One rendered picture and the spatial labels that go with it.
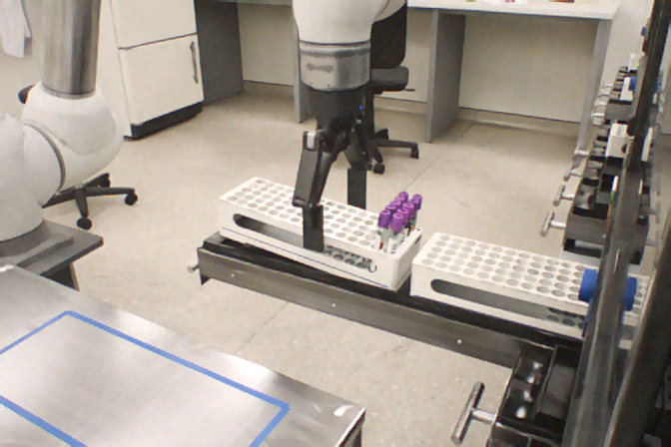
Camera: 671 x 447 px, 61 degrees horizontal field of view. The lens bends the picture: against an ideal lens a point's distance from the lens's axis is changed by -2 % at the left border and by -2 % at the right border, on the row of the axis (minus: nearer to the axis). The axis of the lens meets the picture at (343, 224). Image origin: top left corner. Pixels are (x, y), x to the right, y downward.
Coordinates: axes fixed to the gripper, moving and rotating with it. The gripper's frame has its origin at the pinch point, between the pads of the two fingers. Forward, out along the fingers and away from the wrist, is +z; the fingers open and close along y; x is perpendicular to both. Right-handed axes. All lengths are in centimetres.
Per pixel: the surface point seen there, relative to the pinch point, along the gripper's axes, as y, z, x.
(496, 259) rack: -0.9, 0.7, 23.5
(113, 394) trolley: 37.4, 5.1, -7.0
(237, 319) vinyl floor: -68, 87, -77
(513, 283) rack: 2.9, 1.4, 26.6
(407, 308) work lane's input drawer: 6.7, 6.7, 14.1
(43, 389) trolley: 40.4, 5.1, -14.3
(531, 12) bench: -280, -1, -23
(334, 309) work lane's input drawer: 6.8, 10.3, 3.0
